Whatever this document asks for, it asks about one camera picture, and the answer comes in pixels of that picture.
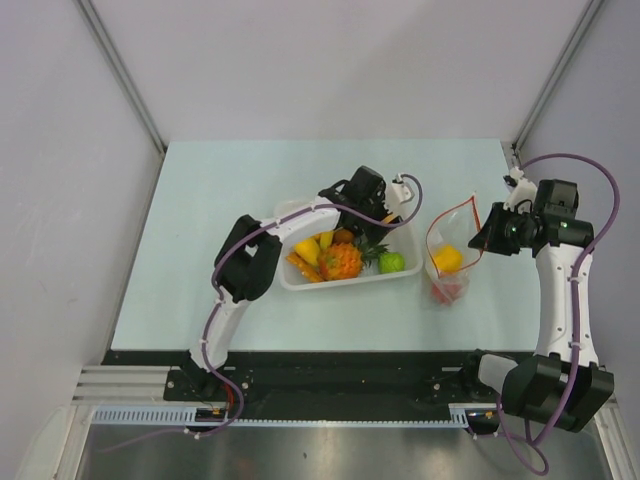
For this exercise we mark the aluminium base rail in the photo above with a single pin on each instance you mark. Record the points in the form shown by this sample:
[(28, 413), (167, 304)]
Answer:
[(121, 385)]

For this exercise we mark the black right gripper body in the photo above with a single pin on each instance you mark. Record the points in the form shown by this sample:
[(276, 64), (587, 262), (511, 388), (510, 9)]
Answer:
[(507, 232)]

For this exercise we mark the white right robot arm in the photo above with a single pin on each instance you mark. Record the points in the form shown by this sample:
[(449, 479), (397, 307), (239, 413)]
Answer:
[(562, 382)]

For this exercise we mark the green toy bell pepper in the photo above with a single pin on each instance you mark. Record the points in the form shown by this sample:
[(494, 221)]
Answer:
[(391, 262)]

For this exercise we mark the aluminium frame post right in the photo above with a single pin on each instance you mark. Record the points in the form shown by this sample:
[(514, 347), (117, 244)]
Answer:
[(560, 68)]

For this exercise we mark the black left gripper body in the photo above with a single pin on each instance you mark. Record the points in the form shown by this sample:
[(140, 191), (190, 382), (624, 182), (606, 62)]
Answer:
[(375, 205)]

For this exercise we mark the pink toy peach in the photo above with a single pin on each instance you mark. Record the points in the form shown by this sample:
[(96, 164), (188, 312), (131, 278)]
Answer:
[(446, 294)]

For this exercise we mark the orange toy pineapple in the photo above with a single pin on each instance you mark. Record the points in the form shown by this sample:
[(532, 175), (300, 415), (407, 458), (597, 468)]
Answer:
[(348, 261)]

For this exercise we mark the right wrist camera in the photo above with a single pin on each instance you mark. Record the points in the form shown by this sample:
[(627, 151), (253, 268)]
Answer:
[(521, 190)]

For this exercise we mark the yellow toy bell pepper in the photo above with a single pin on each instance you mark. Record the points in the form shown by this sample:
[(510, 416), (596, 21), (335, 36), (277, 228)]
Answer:
[(447, 259)]

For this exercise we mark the clear zip bag red zipper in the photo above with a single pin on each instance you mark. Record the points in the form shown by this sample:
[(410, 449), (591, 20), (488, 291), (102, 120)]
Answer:
[(455, 226)]

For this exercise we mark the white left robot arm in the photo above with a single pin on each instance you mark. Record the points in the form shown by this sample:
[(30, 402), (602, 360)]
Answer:
[(246, 264)]

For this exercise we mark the yellow toy banana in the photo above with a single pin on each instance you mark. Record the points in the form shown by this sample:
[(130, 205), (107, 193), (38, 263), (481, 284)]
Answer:
[(305, 255)]

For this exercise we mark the aluminium frame post left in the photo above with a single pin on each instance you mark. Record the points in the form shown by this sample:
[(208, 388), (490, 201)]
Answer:
[(121, 73)]

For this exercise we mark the white perforated plastic basket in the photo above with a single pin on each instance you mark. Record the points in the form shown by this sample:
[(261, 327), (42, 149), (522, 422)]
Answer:
[(402, 240)]

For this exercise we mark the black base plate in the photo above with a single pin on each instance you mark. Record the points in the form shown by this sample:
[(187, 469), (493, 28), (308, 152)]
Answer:
[(395, 386)]

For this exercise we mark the orange toy fruit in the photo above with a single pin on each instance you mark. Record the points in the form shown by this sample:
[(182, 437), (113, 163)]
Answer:
[(343, 236)]

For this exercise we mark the aluminium frame post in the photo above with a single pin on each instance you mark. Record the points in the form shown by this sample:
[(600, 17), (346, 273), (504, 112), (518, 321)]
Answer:
[(560, 68), (121, 73)]

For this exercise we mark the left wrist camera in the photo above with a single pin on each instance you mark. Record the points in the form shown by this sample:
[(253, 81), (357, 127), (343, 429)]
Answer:
[(399, 195)]

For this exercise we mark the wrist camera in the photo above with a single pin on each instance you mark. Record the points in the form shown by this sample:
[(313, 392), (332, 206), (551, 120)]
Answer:
[(521, 190), (399, 195)]

